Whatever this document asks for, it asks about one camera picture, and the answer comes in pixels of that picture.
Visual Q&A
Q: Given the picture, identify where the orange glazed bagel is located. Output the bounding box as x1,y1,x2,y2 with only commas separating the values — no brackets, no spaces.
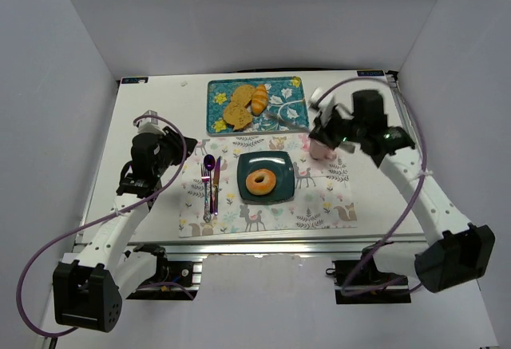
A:
245,169,276,196

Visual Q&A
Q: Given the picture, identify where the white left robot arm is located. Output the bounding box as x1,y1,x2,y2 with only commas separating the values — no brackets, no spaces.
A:
53,127,197,332

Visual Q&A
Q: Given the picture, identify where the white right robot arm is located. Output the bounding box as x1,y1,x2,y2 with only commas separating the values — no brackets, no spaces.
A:
309,89,495,297

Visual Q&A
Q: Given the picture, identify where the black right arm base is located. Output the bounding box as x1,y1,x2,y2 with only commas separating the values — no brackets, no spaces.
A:
325,260,411,305

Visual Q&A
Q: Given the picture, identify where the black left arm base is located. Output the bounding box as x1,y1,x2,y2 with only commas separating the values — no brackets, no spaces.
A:
123,244,197,301

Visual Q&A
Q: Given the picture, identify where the striped orange bread roll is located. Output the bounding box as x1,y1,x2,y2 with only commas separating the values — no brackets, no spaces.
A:
251,85,269,116

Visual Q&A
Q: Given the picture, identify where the brown bread slice rear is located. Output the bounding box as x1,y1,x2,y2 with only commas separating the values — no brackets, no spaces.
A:
231,85,255,107

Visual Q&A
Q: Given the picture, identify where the brown bread slice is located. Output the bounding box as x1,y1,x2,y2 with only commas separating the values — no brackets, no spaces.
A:
223,101,253,131
231,85,255,107

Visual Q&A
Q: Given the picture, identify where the brown bread slice front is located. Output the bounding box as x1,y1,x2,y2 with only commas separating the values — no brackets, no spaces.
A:
223,101,253,131

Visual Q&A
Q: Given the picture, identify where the teal floral serving tray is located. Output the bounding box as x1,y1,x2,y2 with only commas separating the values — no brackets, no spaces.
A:
206,76,309,136

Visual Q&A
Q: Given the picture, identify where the pink ceramic mug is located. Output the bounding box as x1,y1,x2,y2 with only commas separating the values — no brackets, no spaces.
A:
309,138,337,161

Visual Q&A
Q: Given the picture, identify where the iridescent purple spoon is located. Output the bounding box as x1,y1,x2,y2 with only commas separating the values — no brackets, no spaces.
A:
203,154,216,215

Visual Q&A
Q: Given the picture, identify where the iridescent purple fork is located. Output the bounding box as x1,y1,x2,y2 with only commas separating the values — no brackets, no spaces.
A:
200,165,211,223

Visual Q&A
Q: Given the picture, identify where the iridescent purple knife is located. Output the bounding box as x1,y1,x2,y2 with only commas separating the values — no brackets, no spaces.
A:
210,157,221,216

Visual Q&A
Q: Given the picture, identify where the dark teal square plate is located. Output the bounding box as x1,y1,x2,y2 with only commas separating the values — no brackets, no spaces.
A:
236,151,295,205

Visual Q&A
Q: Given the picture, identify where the black label right corner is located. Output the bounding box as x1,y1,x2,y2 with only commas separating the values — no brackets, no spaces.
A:
357,69,385,77

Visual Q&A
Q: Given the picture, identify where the black label corner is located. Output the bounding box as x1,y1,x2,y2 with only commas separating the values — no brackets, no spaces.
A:
121,77,149,85
357,69,385,77

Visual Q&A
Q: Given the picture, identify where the animal print placemat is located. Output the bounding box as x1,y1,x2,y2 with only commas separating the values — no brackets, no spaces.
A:
178,133,357,237

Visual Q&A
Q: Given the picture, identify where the black label left corner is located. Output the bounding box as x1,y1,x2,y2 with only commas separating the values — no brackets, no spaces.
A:
121,77,149,85

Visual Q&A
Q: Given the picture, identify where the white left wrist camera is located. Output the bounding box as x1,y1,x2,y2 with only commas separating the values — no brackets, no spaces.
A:
133,110,164,135

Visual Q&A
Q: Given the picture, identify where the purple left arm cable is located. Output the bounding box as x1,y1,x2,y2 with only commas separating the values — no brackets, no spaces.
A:
15,115,188,339

